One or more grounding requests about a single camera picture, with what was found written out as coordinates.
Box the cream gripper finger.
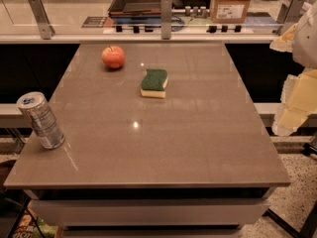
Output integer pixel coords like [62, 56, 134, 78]
[271, 68, 317, 136]
[269, 23, 297, 53]

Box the red apple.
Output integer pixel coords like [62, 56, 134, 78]
[101, 46, 125, 69]

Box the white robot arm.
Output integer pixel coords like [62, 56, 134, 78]
[269, 2, 317, 136]

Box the silver redbull can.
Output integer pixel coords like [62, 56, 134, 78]
[17, 91, 64, 149]

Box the green and yellow sponge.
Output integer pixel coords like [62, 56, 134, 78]
[140, 68, 168, 98]

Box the dark orange-rimmed tray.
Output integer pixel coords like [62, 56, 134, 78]
[108, 0, 161, 16]

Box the white table drawer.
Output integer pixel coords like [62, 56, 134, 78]
[31, 198, 268, 227]

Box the snack bag on floor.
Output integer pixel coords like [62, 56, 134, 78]
[10, 210, 59, 238]

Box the right metal railing post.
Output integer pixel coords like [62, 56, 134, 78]
[276, 0, 305, 35]

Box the metal railing post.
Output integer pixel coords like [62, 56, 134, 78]
[28, 0, 54, 40]
[160, 0, 172, 40]
[276, 0, 305, 35]

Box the middle metal railing post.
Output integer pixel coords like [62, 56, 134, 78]
[160, 0, 172, 40]

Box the left metal railing post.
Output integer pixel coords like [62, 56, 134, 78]
[28, 0, 54, 40]

